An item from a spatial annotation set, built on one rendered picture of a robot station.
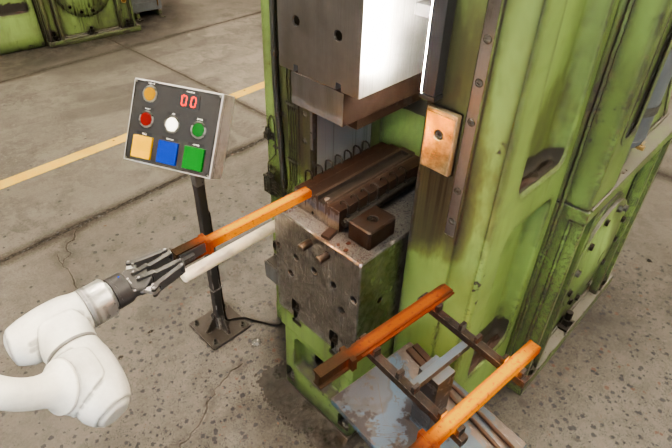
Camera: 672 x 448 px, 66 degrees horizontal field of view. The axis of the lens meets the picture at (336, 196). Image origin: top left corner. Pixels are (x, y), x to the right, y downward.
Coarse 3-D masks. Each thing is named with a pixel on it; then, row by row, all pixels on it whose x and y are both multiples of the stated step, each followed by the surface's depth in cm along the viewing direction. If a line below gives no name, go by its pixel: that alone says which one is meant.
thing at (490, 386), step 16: (528, 352) 117; (512, 368) 113; (480, 384) 110; (496, 384) 110; (464, 400) 107; (480, 400) 107; (448, 416) 104; (464, 416) 104; (432, 432) 101; (448, 432) 101
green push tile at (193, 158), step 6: (186, 150) 171; (192, 150) 170; (198, 150) 170; (204, 150) 169; (186, 156) 171; (192, 156) 170; (198, 156) 170; (204, 156) 170; (186, 162) 171; (192, 162) 171; (198, 162) 170; (186, 168) 171; (192, 168) 171; (198, 168) 170
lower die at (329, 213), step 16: (384, 144) 187; (352, 160) 178; (368, 160) 176; (400, 160) 175; (416, 160) 177; (320, 176) 169; (336, 176) 168; (352, 176) 166; (384, 176) 168; (400, 176) 169; (416, 176) 177; (320, 192) 159; (352, 192) 160; (384, 192) 166; (304, 208) 165; (320, 208) 159; (336, 208) 154; (352, 208) 157; (336, 224) 156
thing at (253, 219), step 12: (300, 192) 147; (276, 204) 142; (288, 204) 144; (252, 216) 137; (264, 216) 138; (228, 228) 133; (240, 228) 134; (192, 240) 127; (204, 240) 127; (216, 240) 129; (180, 252) 123
